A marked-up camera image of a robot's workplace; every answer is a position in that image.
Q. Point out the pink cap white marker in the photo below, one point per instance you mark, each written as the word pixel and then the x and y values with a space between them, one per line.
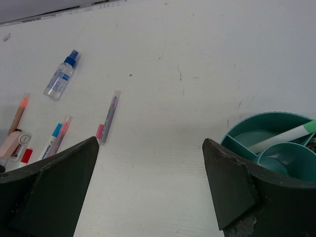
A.
pixel 99 132

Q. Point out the clear blue spray bottle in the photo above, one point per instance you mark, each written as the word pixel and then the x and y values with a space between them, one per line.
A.
pixel 62 76

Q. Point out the pink clear highlighter pen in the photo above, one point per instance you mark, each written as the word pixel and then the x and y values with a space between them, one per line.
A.
pixel 56 144

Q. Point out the pink mini stapler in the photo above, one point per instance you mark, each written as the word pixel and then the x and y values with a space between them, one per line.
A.
pixel 15 146

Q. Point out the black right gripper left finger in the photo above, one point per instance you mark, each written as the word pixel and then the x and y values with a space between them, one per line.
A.
pixel 45 198

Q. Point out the brown orange highlighter pen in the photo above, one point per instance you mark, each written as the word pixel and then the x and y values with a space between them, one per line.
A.
pixel 19 113

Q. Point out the purple clear gel pen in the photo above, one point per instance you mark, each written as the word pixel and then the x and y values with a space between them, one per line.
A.
pixel 110 116

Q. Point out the beige tape roll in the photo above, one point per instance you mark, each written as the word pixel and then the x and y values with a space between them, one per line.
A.
pixel 312 144

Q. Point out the blue cap white marker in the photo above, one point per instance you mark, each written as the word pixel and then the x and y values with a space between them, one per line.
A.
pixel 51 140

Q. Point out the teal round organizer container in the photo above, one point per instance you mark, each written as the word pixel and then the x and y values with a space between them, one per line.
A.
pixel 292 159

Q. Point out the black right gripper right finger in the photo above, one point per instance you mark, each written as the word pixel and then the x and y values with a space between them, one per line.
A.
pixel 252 201

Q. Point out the red cap white marker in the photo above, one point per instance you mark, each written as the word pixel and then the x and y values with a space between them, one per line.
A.
pixel 25 159

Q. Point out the green cap white marker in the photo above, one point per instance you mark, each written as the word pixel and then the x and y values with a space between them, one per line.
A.
pixel 287 136

